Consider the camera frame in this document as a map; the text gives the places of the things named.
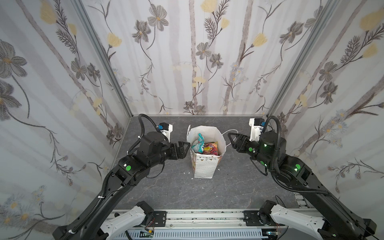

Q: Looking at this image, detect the black left corrugated cable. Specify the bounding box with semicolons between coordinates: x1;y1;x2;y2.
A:
127;113;164;155

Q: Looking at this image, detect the orange fruits candy bag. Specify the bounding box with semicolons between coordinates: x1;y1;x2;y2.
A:
203;142;220;156

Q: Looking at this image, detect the black corrugated cable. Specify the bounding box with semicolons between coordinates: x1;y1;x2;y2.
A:
127;113;164;155
261;115;331;196

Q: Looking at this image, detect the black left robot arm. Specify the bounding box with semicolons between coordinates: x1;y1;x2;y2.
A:
53;132;191;240

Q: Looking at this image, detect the white patterned paper bag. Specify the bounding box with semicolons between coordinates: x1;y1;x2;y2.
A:
187;126;238;179

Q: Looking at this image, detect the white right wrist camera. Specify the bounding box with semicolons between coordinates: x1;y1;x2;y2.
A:
249;118;265;142

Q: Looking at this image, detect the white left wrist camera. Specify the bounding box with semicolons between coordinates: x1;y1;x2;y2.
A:
158;123;173;142

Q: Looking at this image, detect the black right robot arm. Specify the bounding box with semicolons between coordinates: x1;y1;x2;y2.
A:
228;131;377;240

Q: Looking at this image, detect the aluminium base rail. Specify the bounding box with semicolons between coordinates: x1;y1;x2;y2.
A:
110;208;325;240

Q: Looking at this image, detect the teal mint candy bag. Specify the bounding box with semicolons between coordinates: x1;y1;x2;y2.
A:
192;133;205;154

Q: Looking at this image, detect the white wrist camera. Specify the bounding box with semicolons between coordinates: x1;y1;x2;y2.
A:
249;118;265;142
158;123;173;142

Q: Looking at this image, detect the black right corrugated cable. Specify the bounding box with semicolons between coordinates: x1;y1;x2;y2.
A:
261;115;331;196

